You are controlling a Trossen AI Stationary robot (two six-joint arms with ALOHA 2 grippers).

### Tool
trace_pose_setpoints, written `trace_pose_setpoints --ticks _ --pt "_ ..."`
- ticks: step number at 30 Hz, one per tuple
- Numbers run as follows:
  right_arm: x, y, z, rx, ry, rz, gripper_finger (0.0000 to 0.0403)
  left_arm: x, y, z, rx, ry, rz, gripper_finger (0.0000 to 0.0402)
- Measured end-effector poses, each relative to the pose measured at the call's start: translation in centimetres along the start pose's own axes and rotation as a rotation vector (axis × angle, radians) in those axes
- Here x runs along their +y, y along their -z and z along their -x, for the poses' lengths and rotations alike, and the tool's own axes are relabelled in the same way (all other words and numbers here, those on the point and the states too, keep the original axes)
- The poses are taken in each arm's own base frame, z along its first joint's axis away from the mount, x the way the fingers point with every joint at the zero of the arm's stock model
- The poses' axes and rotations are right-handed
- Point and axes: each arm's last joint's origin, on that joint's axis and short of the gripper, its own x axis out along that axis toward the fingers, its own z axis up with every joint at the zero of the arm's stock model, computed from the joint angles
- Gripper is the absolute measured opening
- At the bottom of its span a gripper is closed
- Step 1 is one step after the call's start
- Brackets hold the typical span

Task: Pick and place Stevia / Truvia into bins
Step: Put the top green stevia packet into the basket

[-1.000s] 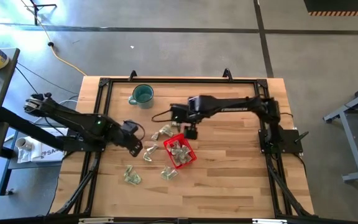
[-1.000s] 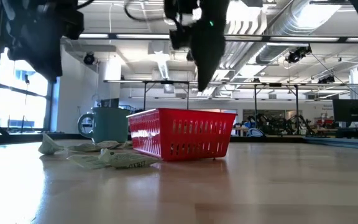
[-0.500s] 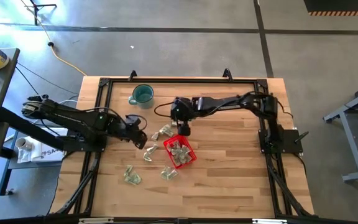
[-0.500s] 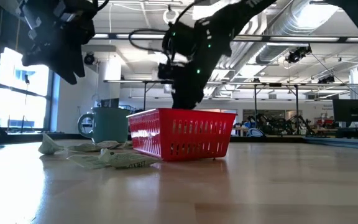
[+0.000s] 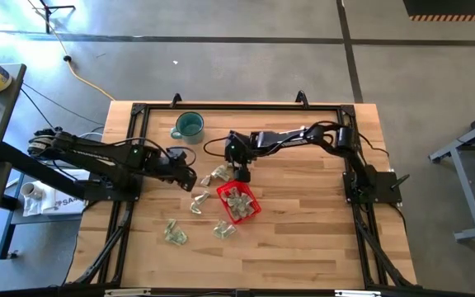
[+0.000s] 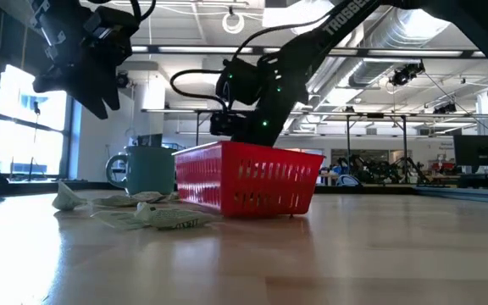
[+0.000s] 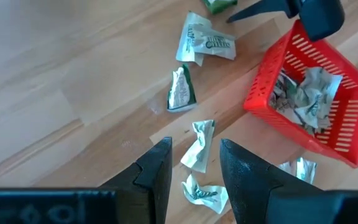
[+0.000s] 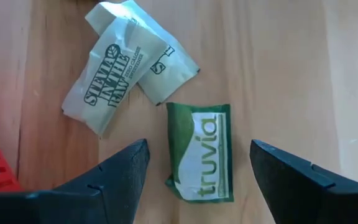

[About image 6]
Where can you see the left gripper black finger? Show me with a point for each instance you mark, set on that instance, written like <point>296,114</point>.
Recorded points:
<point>108,87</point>
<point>72,82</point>

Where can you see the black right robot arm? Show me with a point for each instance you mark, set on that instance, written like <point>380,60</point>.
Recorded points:
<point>333,25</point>

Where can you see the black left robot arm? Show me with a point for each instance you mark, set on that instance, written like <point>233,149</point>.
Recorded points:
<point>19,25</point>

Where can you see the black round ceiling spotlight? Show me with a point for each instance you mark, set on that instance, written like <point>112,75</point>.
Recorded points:
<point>122,80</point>

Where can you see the black rig beam with lights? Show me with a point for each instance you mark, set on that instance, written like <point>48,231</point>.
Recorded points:
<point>153,49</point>

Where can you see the red plastic slotted basket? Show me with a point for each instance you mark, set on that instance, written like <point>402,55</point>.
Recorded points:
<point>248,182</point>

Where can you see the teal enamel mug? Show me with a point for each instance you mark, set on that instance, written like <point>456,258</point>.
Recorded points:
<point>151,169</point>

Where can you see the white and blue bag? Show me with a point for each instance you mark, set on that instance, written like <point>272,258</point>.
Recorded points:
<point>347,181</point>

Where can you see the black computer monitor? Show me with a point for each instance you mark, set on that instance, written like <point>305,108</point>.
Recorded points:
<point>479,152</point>

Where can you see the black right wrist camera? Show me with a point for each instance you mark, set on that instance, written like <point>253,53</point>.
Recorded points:
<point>226,123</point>

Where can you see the black rig-mounted camera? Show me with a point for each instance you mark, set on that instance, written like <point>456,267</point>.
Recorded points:
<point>405,73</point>

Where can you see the silver ventilation duct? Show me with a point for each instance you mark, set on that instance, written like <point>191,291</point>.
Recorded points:
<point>396,34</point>

